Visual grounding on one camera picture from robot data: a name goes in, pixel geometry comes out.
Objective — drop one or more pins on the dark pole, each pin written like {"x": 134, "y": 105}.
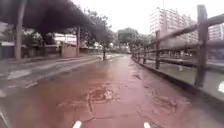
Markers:
{"x": 104, "y": 53}

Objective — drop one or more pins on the red stone-patterned path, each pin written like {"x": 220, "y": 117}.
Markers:
{"x": 116, "y": 83}

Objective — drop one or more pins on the cluster of trees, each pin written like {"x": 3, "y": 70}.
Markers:
{"x": 128, "y": 35}

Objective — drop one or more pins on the white building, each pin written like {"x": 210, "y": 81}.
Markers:
{"x": 65, "y": 38}

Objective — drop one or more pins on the canal water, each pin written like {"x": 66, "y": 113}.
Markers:
{"x": 180, "y": 71}

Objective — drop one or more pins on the robot's own part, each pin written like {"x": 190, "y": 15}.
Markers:
{"x": 77, "y": 124}
{"x": 146, "y": 125}

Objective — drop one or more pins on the tall pale building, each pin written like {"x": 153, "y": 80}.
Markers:
{"x": 166, "y": 20}
{"x": 216, "y": 31}

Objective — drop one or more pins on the grey asphalt road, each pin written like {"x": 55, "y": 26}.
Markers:
{"x": 40, "y": 70}

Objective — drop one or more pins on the grey concrete kerb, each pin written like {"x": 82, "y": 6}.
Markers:
{"x": 186, "y": 90}

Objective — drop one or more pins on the brown wooden railing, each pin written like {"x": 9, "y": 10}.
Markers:
{"x": 201, "y": 43}

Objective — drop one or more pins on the row of trees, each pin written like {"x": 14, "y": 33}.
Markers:
{"x": 19, "y": 33}

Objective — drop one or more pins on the grey building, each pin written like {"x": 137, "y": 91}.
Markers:
{"x": 6, "y": 50}

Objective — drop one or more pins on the brown wall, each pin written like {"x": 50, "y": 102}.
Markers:
{"x": 69, "y": 51}

